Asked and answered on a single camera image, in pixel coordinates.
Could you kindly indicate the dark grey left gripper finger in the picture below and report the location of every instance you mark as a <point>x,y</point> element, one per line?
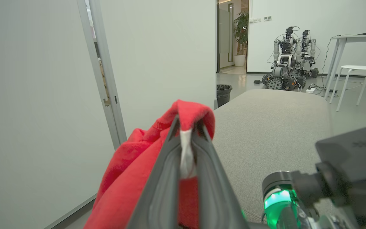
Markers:
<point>160,190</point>

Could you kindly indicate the black waste bin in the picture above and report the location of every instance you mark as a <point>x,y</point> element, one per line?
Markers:
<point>223,93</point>

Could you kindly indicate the red garment with white label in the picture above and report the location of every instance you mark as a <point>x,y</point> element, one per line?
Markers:
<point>122,190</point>

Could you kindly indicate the grey fabric sofa seat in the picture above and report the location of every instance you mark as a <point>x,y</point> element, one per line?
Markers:
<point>265,127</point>

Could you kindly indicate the white grey wheeled robot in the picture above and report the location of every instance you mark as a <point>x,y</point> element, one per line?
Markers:
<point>284,63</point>
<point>310,54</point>

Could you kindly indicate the white power strip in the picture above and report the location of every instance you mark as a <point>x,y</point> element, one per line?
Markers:
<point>310,90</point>

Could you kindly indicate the frosted glass door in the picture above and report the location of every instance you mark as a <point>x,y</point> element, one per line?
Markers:
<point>225,35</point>

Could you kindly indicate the green potted plant white pot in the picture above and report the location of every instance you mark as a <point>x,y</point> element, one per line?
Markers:
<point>241,35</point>

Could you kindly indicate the grey aluminium door frame post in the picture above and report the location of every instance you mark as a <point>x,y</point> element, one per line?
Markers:
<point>102,70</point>

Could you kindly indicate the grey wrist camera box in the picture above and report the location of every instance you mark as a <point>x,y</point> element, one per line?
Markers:
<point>357,152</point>

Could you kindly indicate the white table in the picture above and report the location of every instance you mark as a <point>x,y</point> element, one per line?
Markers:
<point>351,38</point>

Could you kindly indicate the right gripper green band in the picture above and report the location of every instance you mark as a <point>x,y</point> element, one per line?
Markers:
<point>300,194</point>

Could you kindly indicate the white round stool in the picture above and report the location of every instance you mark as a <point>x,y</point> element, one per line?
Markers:
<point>359,68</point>

